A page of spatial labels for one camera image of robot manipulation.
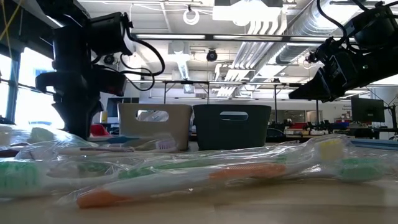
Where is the left wrist camera housing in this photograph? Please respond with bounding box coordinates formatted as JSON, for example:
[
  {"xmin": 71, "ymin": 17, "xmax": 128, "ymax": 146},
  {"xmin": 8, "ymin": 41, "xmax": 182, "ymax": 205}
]
[{"xmin": 90, "ymin": 12, "xmax": 135, "ymax": 57}]

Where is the dark wall screen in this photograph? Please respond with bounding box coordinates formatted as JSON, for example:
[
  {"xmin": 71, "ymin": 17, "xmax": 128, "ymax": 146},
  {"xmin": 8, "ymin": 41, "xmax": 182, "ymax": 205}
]
[{"xmin": 107, "ymin": 97, "xmax": 140, "ymax": 118}]

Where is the cluttered workbench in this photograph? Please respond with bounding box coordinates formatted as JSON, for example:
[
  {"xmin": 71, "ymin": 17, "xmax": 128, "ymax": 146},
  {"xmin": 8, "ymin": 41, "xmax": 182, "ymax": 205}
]
[{"xmin": 267, "ymin": 119, "xmax": 398, "ymax": 140}]

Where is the green toothbrush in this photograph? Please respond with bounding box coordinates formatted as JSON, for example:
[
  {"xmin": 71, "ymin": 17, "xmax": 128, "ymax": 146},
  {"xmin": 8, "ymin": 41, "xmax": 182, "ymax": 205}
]
[
  {"xmin": 29, "ymin": 126, "xmax": 58, "ymax": 143},
  {"xmin": 0, "ymin": 155, "xmax": 290, "ymax": 198},
  {"xmin": 334, "ymin": 157, "xmax": 386, "ymax": 184},
  {"xmin": 76, "ymin": 161, "xmax": 113, "ymax": 177}
]

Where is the purple toothbrush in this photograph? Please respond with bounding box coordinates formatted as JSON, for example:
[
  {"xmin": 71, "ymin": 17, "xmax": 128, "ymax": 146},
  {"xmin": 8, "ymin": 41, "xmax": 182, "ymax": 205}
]
[{"xmin": 57, "ymin": 139, "xmax": 178, "ymax": 156}]

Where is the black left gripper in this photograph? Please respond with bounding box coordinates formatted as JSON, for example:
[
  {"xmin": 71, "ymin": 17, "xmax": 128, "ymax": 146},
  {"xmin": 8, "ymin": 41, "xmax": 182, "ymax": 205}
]
[{"xmin": 35, "ymin": 69, "xmax": 129, "ymax": 141}]

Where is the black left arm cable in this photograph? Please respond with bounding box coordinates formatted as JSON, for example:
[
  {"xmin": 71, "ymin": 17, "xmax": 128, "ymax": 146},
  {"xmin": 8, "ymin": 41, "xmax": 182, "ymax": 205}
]
[{"xmin": 119, "ymin": 18, "xmax": 166, "ymax": 93}]

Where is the beige handled plastic basket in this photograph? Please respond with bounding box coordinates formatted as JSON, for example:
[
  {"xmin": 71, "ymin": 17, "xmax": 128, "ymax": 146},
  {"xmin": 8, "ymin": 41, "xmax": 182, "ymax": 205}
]
[{"xmin": 117, "ymin": 103, "xmax": 193, "ymax": 152}]

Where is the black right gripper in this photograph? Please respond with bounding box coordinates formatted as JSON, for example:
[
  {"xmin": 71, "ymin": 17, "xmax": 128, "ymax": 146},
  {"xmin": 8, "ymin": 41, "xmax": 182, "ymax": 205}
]
[{"xmin": 289, "ymin": 38, "xmax": 368, "ymax": 103}]

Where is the black desk monitor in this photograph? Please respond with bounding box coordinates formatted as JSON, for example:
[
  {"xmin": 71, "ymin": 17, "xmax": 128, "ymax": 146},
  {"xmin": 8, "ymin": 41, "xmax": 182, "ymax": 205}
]
[{"xmin": 351, "ymin": 97, "xmax": 386, "ymax": 124}]

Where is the dark grey handled basket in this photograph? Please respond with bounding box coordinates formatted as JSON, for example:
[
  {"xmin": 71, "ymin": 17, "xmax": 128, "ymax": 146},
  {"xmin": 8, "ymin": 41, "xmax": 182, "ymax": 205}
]
[{"xmin": 192, "ymin": 104, "xmax": 272, "ymax": 151}]

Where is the red cloth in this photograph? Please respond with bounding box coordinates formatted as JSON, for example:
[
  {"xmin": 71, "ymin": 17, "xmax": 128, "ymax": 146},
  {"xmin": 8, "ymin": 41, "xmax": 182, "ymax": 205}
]
[{"xmin": 90, "ymin": 124, "xmax": 112, "ymax": 138}]

